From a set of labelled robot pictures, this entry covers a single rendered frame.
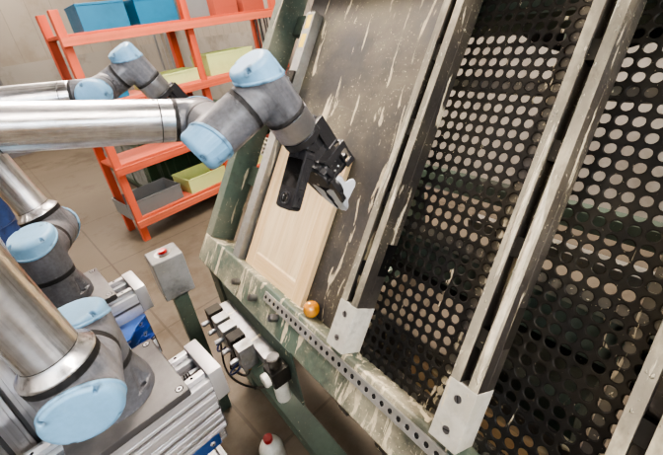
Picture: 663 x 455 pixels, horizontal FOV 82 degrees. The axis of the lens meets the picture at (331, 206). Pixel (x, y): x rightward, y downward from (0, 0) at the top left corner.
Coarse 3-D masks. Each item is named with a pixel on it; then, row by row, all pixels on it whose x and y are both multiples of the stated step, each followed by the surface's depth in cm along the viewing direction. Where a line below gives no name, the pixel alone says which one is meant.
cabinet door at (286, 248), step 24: (312, 192) 125; (264, 216) 142; (288, 216) 132; (312, 216) 123; (264, 240) 140; (288, 240) 129; (312, 240) 120; (264, 264) 136; (288, 264) 127; (312, 264) 118; (288, 288) 124
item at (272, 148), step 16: (320, 16) 139; (304, 32) 140; (304, 48) 139; (304, 64) 141; (272, 144) 143; (272, 160) 144; (256, 192) 145; (256, 208) 145; (256, 224) 147; (240, 240) 148; (240, 256) 147
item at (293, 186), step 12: (288, 156) 71; (300, 156) 69; (312, 156) 69; (288, 168) 71; (300, 168) 69; (288, 180) 70; (300, 180) 69; (288, 192) 69; (300, 192) 69; (288, 204) 69; (300, 204) 70
